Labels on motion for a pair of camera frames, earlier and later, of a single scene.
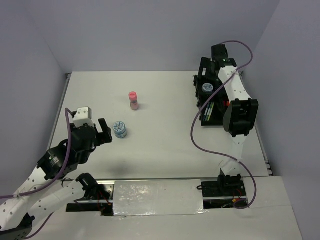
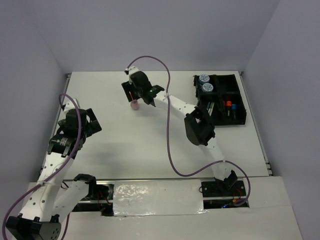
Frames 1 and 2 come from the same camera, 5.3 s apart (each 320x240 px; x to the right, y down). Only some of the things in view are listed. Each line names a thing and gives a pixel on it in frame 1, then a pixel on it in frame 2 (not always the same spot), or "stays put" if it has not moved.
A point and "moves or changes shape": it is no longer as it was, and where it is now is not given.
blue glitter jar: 119,129 moves or changes shape
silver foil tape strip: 158,197 stays put
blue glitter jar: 207,87 stays put
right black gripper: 204,63 to 128,88
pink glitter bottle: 134,104 stays put
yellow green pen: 208,119 stays put
